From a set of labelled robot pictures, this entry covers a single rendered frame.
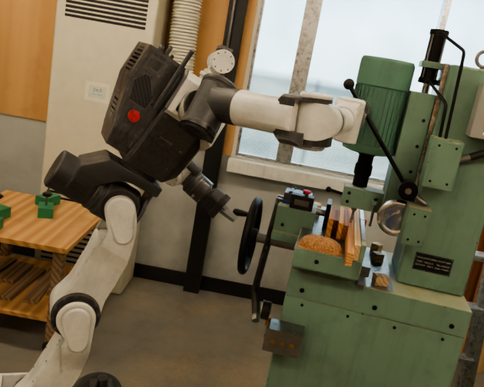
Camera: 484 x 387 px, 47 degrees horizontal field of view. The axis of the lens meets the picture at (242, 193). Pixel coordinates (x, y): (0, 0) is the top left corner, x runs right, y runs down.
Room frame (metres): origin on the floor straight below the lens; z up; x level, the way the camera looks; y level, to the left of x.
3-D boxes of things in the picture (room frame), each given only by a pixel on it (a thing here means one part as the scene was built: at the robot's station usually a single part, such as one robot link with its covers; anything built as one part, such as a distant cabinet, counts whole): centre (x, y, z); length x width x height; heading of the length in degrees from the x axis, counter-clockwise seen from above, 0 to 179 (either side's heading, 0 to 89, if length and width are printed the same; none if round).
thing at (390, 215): (1.74, -0.50, 1.02); 0.12 x 0.03 x 0.12; 81
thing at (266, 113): (1.32, -0.06, 1.32); 0.22 x 0.12 x 0.13; 58
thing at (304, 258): (1.91, -0.29, 0.87); 0.61 x 0.30 x 0.06; 171
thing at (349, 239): (1.81, -0.38, 0.92); 0.56 x 0.02 x 0.04; 171
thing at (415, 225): (1.70, -0.55, 1.02); 0.09 x 0.07 x 0.12; 171
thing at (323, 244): (1.66, -0.27, 0.92); 0.14 x 0.09 x 0.04; 81
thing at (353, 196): (1.88, -0.41, 1.03); 0.14 x 0.07 x 0.09; 81
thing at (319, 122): (1.35, -0.17, 1.32); 0.19 x 0.11 x 0.10; 159
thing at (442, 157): (1.70, -0.58, 1.22); 0.09 x 0.08 x 0.15; 81
